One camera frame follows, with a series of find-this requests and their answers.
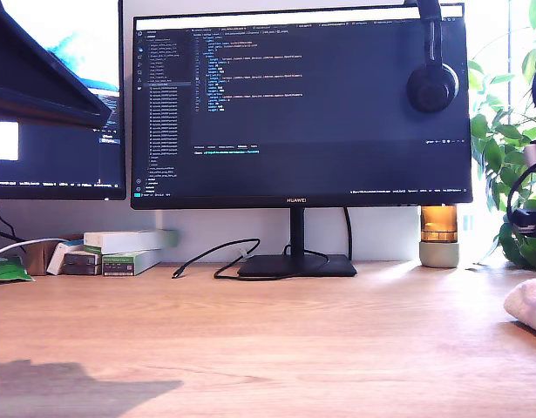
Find pastel checked tea towel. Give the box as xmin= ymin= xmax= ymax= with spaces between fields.
xmin=503 ymin=279 xmax=536 ymax=337

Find black monitor with purple terminal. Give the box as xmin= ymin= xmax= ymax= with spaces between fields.
xmin=0 ymin=0 xmax=127 ymax=201

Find brown cardboard box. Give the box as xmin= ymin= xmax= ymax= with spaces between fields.
xmin=24 ymin=241 xmax=55 ymax=276

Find long white box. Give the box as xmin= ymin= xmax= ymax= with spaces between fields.
xmin=83 ymin=229 xmax=180 ymax=254

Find small dark grey box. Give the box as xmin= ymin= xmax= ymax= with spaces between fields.
xmin=62 ymin=251 xmax=101 ymax=265
xmin=62 ymin=263 xmax=101 ymax=276

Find white box with teal edge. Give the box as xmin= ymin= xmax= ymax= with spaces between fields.
xmin=46 ymin=240 xmax=85 ymax=275

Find green pouch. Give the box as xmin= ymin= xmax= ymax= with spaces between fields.
xmin=0 ymin=254 xmax=35 ymax=282

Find green and white box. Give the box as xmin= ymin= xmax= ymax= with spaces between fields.
xmin=101 ymin=248 xmax=162 ymax=277

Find black Huawei monitor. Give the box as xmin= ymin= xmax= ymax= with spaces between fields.
xmin=130 ymin=2 xmax=474 ymax=210

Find black monitor stand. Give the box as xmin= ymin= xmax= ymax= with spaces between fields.
xmin=236 ymin=206 xmax=358 ymax=278

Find black headphones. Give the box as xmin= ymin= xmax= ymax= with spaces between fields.
xmin=405 ymin=0 xmax=461 ymax=114

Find amber bottle in green cup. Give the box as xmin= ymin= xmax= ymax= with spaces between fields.
xmin=418 ymin=203 xmax=462 ymax=268

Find green leafy houseplant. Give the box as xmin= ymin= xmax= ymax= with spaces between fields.
xmin=467 ymin=0 xmax=536 ymax=272

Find white cable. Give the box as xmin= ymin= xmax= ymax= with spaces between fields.
xmin=0 ymin=236 xmax=71 ymax=260

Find black USB cable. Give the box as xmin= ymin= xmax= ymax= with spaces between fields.
xmin=171 ymin=237 xmax=330 ymax=280

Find black monitor power cable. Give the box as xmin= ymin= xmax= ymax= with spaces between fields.
xmin=343 ymin=206 xmax=355 ymax=258

